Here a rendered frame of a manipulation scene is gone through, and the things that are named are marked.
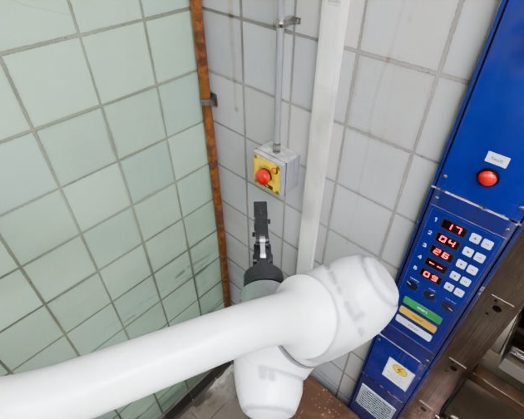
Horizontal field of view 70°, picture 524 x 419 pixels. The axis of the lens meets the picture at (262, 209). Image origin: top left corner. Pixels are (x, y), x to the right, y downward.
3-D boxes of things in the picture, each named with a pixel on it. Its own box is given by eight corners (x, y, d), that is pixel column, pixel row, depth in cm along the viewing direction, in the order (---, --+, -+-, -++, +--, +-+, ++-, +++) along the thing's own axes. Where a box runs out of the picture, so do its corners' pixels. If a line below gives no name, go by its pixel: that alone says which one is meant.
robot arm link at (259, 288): (239, 334, 67) (239, 306, 71) (290, 332, 67) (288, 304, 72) (237, 305, 61) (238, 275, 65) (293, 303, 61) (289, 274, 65)
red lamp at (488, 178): (474, 179, 63) (488, 150, 59) (496, 189, 61) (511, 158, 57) (471, 184, 62) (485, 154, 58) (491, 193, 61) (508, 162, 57)
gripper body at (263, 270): (242, 278, 65) (242, 239, 72) (244, 306, 71) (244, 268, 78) (285, 277, 65) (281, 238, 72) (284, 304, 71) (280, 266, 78)
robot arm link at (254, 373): (270, 342, 69) (320, 308, 62) (276, 436, 57) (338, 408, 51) (221, 324, 64) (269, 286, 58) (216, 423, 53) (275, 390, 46)
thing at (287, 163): (270, 170, 105) (270, 139, 98) (298, 185, 100) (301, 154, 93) (251, 182, 101) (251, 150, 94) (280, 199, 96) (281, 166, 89)
